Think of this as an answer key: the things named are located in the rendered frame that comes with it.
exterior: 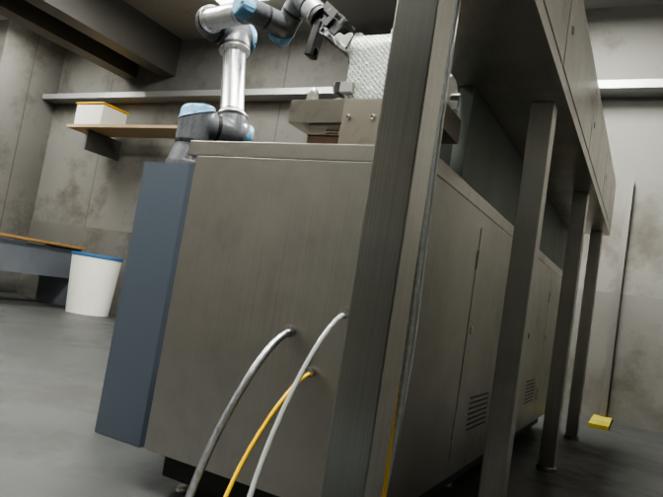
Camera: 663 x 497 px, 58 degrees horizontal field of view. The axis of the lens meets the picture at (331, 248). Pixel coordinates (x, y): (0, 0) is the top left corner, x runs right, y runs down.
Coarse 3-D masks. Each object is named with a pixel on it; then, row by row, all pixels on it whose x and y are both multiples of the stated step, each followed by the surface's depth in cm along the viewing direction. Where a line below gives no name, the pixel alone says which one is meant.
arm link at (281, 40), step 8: (272, 8) 190; (272, 16) 190; (280, 16) 191; (288, 16) 192; (272, 24) 191; (280, 24) 192; (288, 24) 193; (296, 24) 194; (272, 32) 194; (280, 32) 194; (288, 32) 194; (272, 40) 196; (280, 40) 196; (288, 40) 197
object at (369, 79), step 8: (360, 64) 169; (368, 64) 168; (376, 64) 167; (384, 64) 166; (352, 72) 170; (360, 72) 169; (368, 72) 168; (376, 72) 166; (384, 72) 165; (352, 80) 170; (360, 80) 168; (368, 80) 167; (376, 80) 166; (384, 80) 165; (360, 88) 168; (368, 88) 167; (376, 88) 166; (344, 96) 170; (352, 96) 169; (360, 96) 168; (368, 96) 166; (376, 96) 165
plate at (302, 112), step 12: (300, 108) 152; (312, 108) 151; (324, 108) 149; (336, 108) 147; (288, 120) 153; (300, 120) 152; (312, 120) 150; (324, 120) 149; (336, 120) 147; (444, 120) 138; (456, 120) 146; (444, 132) 141; (456, 132) 146
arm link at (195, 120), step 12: (192, 108) 203; (204, 108) 204; (180, 120) 204; (192, 120) 202; (204, 120) 204; (216, 120) 207; (180, 132) 203; (192, 132) 202; (204, 132) 204; (216, 132) 207
